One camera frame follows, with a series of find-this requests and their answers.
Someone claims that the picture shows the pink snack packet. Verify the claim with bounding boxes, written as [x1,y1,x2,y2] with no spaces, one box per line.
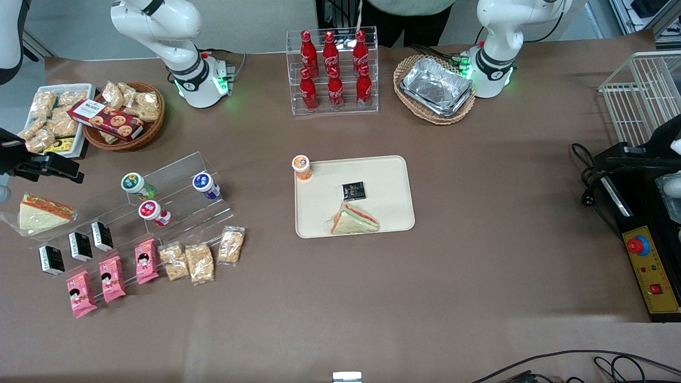
[134,238,160,285]
[66,270,98,319]
[98,255,127,304]

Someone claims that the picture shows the yellow snack packet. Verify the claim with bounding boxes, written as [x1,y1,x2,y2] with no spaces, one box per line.
[44,137,75,154]

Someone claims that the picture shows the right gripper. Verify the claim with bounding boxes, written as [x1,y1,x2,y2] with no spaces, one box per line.
[0,128,85,185]

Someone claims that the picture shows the red cookie box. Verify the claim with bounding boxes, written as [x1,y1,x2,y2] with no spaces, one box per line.
[68,99,145,141]

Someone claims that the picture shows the orange gum bottle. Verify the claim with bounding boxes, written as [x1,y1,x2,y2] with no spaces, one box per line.
[292,155,312,182]

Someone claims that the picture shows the black power cable with plug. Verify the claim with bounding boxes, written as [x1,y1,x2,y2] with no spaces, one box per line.
[571,143,604,208]

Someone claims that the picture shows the looped black cable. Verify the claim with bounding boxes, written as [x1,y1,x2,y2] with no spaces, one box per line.
[593,355,647,383]

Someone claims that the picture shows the aluminium frame rack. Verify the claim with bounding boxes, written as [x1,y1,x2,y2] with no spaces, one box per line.
[609,0,681,40]

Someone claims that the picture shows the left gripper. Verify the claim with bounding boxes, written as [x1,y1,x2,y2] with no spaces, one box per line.
[607,114,681,173]

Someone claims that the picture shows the clear acrylic tiered stand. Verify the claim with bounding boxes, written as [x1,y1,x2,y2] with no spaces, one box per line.
[32,152,237,277]

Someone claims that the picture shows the black cabinet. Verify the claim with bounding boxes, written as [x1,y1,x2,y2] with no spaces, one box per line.
[317,0,365,46]

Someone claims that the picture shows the light wicker basket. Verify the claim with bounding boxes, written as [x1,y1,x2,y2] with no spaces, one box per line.
[394,54,476,126]

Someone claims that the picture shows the blue gum bottle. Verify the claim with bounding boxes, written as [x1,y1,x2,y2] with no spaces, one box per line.
[192,172,221,201]

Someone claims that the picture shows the triangle sandwich in plastic wrap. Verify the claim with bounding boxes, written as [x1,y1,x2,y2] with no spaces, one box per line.
[0,193,78,236]
[323,201,380,236]

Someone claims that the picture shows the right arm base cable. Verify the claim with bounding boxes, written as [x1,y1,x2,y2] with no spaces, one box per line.
[200,49,248,80]

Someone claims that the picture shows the clear acrylic bottle rack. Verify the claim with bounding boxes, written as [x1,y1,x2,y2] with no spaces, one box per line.
[286,27,379,116]

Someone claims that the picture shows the stacked aluminium foil trays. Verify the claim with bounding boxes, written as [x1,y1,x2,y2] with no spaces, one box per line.
[399,57,474,116]

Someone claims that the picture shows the cream plastic tray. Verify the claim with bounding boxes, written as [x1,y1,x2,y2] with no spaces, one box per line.
[294,155,416,239]

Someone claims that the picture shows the white wire basket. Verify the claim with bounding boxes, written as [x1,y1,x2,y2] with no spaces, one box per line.
[599,51,681,149]

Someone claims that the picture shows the white rectangular tray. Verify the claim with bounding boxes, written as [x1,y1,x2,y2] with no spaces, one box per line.
[16,84,96,160]

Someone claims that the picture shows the dark diagonal frame bar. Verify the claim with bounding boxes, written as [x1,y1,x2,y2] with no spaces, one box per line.
[21,31,55,59]

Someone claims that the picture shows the long black cable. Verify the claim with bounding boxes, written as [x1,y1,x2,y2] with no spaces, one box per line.
[471,349,681,383]

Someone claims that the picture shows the left arm base cable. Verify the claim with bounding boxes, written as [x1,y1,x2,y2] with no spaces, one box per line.
[412,44,471,65]

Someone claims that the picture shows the small black white box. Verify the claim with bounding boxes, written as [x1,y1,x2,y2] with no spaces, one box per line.
[38,245,65,276]
[90,221,114,252]
[68,231,94,262]

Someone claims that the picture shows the dark brown wicker basket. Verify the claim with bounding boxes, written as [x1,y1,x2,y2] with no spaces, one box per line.
[82,81,165,152]

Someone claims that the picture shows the red gum bottle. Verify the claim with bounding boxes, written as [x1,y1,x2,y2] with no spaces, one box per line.
[138,200,172,227]

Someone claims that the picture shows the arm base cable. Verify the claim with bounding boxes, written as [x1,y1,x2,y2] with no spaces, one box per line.
[200,49,248,80]
[412,44,471,65]

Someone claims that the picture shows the black yellow control box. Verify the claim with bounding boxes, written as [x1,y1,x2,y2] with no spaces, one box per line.
[593,143,681,323]

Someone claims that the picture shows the red cola bottle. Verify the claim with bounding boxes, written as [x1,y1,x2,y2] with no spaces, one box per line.
[327,68,345,111]
[322,30,340,79]
[300,30,319,79]
[300,68,318,111]
[356,65,372,110]
[352,30,369,75]

